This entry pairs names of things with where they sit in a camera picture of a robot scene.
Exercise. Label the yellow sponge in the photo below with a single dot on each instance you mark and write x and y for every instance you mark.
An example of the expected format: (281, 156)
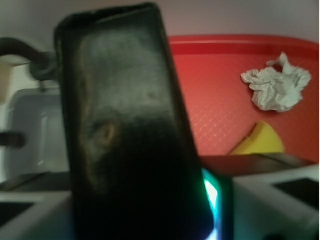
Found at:
(262, 140)

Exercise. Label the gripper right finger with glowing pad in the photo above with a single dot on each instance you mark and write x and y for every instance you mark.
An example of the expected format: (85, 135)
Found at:
(270, 196)

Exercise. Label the black box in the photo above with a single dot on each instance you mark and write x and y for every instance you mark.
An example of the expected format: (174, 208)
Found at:
(134, 169)

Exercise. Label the red plastic tray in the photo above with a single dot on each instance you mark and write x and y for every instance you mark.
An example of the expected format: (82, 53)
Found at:
(219, 104)

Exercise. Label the grey plastic bin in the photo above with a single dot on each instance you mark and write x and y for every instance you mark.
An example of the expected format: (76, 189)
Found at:
(38, 116)

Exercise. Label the crumpled white paper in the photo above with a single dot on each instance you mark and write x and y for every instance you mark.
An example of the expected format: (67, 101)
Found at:
(278, 87)

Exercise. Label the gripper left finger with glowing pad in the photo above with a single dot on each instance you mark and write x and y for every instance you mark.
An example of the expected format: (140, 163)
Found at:
(37, 206)

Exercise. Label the black knob clamp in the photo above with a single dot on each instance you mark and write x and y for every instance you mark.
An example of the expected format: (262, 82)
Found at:
(43, 65)

